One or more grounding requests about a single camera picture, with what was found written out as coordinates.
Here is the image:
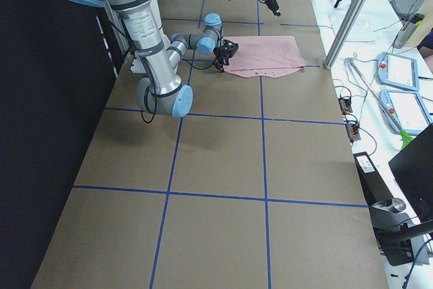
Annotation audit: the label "grey water bottle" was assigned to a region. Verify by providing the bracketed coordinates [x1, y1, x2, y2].
[394, 13, 425, 49]

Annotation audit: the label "lower orange terminal board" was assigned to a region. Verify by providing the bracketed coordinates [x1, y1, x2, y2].
[345, 120, 361, 143]

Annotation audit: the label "metal rod green handle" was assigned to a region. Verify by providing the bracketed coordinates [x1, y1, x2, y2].
[344, 58, 413, 149]

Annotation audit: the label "lower teach pendant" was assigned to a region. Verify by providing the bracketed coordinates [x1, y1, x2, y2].
[380, 89, 432, 136]

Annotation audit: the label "upper teach pendant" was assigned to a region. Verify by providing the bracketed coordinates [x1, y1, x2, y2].
[377, 52, 419, 91]

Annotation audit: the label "pink Snoopy t-shirt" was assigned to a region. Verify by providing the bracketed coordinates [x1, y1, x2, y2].
[224, 36, 307, 79]

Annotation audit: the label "black box with label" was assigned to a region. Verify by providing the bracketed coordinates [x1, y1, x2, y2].
[353, 152, 394, 206]

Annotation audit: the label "upper orange terminal board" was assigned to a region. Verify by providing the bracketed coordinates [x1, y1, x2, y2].
[338, 97, 352, 115]

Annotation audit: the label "clear plastic bag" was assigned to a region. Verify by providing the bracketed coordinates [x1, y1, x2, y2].
[328, 13, 379, 43]

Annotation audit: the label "black monitor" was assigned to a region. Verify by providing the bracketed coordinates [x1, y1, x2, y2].
[388, 125, 433, 221]

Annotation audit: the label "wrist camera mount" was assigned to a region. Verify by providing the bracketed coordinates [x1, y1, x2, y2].
[220, 39, 239, 59]

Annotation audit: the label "black clamp with metal cylinder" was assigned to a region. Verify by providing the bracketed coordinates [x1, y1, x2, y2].
[368, 197, 433, 268]

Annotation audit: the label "teach pendant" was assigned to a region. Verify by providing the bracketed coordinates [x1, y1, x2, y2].
[377, 52, 419, 91]
[380, 89, 432, 136]

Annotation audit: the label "aluminium frame post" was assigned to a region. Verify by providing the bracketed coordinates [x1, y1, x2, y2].
[324, 0, 366, 70]

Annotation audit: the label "orange terminal board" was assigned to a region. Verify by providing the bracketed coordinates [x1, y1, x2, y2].
[345, 120, 361, 143]
[338, 97, 352, 115]

